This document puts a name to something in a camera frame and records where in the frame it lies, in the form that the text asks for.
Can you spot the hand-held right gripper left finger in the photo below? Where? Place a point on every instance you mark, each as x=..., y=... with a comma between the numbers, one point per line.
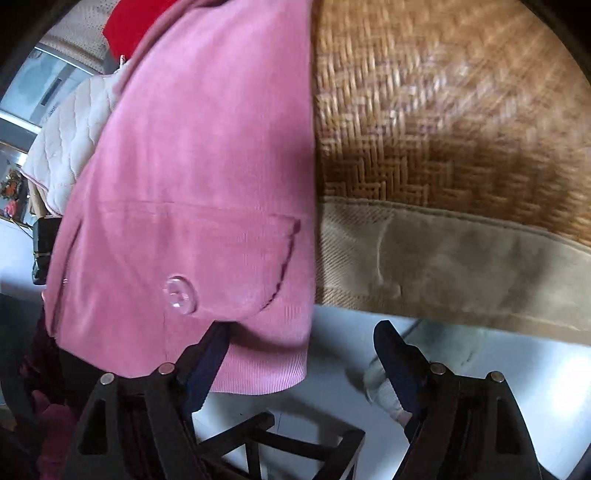
x=207, y=367

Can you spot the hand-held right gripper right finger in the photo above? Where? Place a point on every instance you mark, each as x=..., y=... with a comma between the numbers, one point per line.
x=397, y=367

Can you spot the white quilted garment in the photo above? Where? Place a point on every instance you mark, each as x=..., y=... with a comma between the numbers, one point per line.
x=69, y=138

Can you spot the black wooden stool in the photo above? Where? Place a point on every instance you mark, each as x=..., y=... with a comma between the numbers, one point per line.
x=295, y=442

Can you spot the glass door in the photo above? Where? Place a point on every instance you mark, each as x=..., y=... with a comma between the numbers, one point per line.
x=32, y=87

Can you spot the dark red cloth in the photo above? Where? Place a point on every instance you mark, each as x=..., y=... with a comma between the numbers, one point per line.
x=51, y=415

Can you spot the beige perforated sofa cover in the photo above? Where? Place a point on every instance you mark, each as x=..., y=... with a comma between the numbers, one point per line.
x=78, y=32

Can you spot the woven rattan mat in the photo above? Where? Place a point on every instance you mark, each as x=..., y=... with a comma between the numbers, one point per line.
x=438, y=138

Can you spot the red blanket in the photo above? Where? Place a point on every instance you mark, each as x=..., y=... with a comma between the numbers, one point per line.
x=134, y=23

